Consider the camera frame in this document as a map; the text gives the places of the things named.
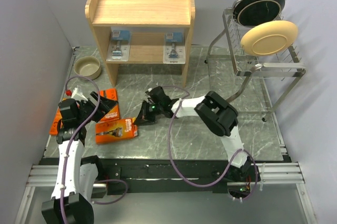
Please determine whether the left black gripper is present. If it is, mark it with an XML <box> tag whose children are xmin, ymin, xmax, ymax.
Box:
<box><xmin>77</xmin><ymin>91</ymin><xmax>117</xmax><ymax>125</ymax></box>

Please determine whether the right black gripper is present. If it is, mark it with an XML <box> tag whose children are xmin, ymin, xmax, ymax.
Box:
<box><xmin>134</xmin><ymin>99</ymin><xmax>164</xmax><ymax>125</ymax></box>

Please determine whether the blue razor blister pack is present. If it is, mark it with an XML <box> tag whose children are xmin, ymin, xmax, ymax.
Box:
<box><xmin>163</xmin><ymin>32</ymin><xmax>186</xmax><ymax>65</ymax></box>
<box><xmin>106</xmin><ymin>30</ymin><xmax>131</xmax><ymax>62</ymax></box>

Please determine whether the wooden two-tier shelf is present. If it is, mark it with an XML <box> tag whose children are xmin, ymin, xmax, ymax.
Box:
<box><xmin>85</xmin><ymin>0</ymin><xmax>196</xmax><ymax>86</ymax></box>

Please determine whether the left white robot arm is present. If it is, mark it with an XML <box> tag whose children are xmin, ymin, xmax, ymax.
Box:
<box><xmin>42</xmin><ymin>91</ymin><xmax>118</xmax><ymax>223</ymax></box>

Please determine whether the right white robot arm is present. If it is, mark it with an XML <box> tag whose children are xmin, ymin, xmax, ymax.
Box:
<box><xmin>134</xmin><ymin>86</ymin><xmax>259</xmax><ymax>181</ymax></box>

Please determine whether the beige ceramic bowl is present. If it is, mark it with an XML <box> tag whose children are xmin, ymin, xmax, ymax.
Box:
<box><xmin>74</xmin><ymin>56</ymin><xmax>102</xmax><ymax>80</ymax></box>

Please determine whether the hidden orange razor box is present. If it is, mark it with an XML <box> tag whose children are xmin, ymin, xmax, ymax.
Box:
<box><xmin>49</xmin><ymin>108</ymin><xmax>62</xmax><ymax>136</ymax></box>

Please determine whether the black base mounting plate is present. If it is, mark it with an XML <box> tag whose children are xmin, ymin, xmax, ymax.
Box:
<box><xmin>39</xmin><ymin>157</ymin><xmax>264</xmax><ymax>201</ymax></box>

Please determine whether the metal dish rack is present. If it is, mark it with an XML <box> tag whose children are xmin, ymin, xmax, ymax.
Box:
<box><xmin>204</xmin><ymin>8</ymin><xmax>306</xmax><ymax>122</ymax></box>

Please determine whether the beige plate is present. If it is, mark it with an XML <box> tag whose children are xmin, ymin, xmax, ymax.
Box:
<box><xmin>240</xmin><ymin>21</ymin><xmax>299</xmax><ymax>56</ymax></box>

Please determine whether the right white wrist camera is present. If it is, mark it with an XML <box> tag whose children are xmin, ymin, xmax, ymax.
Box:
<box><xmin>145</xmin><ymin>86</ymin><xmax>165</xmax><ymax>103</ymax></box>

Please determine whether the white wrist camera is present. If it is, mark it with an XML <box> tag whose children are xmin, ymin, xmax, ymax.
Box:
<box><xmin>145</xmin><ymin>86</ymin><xmax>165</xmax><ymax>103</ymax></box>
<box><xmin>65</xmin><ymin>87</ymin><xmax>87</xmax><ymax>101</ymax></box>

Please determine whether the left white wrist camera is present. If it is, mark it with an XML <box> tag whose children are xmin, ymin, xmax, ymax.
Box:
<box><xmin>65</xmin><ymin>87</ymin><xmax>87</xmax><ymax>101</ymax></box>

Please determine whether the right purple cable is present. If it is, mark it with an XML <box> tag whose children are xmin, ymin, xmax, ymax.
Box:
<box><xmin>157</xmin><ymin>86</ymin><xmax>259</xmax><ymax>201</ymax></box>

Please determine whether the purple cable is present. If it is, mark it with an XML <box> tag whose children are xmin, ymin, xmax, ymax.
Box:
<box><xmin>157</xmin><ymin>86</ymin><xmax>259</xmax><ymax>201</ymax></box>
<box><xmin>60</xmin><ymin>76</ymin><xmax>128</xmax><ymax>224</ymax></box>

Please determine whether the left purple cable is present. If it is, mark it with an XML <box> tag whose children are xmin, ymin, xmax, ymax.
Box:
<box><xmin>60</xmin><ymin>76</ymin><xmax>128</xmax><ymax>224</ymax></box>

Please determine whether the aluminium rail frame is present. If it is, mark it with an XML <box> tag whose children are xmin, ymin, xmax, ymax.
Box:
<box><xmin>15</xmin><ymin>162</ymin><xmax>318</xmax><ymax>223</ymax></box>

